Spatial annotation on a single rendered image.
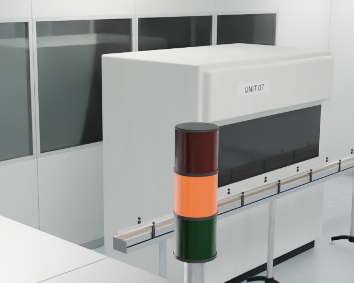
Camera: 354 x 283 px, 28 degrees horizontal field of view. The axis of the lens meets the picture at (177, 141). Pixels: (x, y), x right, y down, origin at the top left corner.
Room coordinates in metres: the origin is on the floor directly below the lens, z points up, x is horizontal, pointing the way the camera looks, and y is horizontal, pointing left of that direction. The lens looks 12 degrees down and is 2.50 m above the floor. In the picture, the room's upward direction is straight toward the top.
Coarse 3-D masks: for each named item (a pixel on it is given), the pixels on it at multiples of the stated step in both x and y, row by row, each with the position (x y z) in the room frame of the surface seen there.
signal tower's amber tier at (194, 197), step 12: (180, 180) 0.75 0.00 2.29; (192, 180) 0.74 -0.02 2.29; (204, 180) 0.74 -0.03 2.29; (216, 180) 0.76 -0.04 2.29; (180, 192) 0.75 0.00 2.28; (192, 192) 0.74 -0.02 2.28; (204, 192) 0.74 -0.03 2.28; (216, 192) 0.76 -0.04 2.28; (180, 204) 0.75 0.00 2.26; (192, 204) 0.74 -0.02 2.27; (204, 204) 0.74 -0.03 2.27; (216, 204) 0.76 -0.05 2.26; (192, 216) 0.74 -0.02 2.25; (204, 216) 0.74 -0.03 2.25
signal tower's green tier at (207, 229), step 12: (180, 228) 0.75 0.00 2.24; (192, 228) 0.74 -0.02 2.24; (204, 228) 0.74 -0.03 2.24; (216, 228) 0.76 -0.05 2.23; (180, 240) 0.75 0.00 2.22; (192, 240) 0.74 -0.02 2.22; (204, 240) 0.74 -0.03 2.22; (180, 252) 0.75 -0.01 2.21; (192, 252) 0.74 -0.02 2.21; (204, 252) 0.74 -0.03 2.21
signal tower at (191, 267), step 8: (176, 128) 0.76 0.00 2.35; (184, 128) 0.75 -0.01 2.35; (192, 128) 0.75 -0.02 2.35; (200, 128) 0.75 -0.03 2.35; (208, 128) 0.76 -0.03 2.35; (216, 128) 0.76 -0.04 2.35; (192, 176) 0.74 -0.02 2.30; (200, 176) 0.74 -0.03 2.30; (176, 216) 0.75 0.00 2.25; (184, 216) 0.75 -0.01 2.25; (208, 216) 0.75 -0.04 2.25; (216, 216) 0.76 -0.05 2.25; (176, 256) 0.75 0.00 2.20; (216, 256) 0.76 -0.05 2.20; (184, 264) 0.76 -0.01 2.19; (192, 264) 0.76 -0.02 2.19; (200, 264) 0.76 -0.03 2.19; (184, 272) 0.76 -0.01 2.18; (192, 272) 0.76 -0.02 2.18; (200, 272) 0.76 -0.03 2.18; (184, 280) 0.76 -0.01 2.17; (192, 280) 0.76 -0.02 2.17; (200, 280) 0.76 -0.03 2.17
